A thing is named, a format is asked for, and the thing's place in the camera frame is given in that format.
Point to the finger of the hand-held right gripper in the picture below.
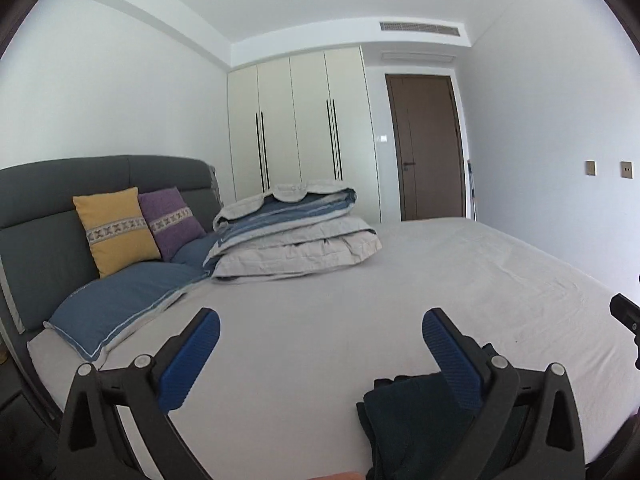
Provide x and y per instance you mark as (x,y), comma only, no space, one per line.
(627,312)

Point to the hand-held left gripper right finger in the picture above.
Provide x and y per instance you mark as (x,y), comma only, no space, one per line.
(450,355)

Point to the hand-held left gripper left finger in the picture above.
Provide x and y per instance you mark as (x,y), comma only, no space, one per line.
(192,360)

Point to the dark green sweater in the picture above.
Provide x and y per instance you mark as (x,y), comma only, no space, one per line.
(405,420)

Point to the large blue pillow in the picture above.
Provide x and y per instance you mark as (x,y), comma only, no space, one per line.
(120,300)

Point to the bed with white sheet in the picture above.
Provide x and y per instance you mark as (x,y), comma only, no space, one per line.
(350,285)

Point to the purple cushion with patterned band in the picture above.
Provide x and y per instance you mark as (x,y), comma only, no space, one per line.
(172,220)

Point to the yellow cushion with patterned band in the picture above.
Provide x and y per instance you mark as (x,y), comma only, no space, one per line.
(117,230)

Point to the folded grey and blue duvet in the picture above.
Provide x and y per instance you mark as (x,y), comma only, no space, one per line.
(295,240)

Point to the thin pole beside door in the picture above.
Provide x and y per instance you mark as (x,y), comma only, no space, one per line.
(472,195)

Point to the brown wooden door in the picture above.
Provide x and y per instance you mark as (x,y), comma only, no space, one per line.
(427,150)

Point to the grey padded headboard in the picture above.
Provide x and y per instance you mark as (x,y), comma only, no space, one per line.
(45,210)

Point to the long slot air vent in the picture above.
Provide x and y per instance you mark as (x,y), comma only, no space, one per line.
(419,57)

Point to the ceiling air vent grille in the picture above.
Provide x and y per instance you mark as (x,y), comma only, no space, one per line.
(419,28)

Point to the square wall socket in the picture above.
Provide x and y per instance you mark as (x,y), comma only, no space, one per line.
(626,170)
(591,168)

